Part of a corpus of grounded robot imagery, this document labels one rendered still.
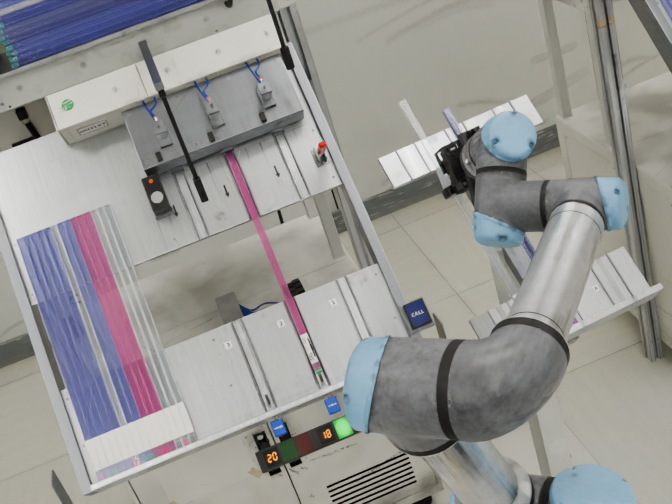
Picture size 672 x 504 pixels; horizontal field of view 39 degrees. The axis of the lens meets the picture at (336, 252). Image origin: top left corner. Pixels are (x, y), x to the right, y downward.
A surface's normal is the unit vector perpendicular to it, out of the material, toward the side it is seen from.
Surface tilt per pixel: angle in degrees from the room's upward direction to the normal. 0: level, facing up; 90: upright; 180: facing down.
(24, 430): 0
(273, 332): 48
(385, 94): 90
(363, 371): 36
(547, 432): 90
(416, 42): 90
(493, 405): 71
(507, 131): 57
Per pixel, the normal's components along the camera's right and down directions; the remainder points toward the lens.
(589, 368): -0.28, -0.84
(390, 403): -0.48, 0.20
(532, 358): 0.33, -0.44
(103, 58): 0.26, 0.41
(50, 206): 0.00, -0.25
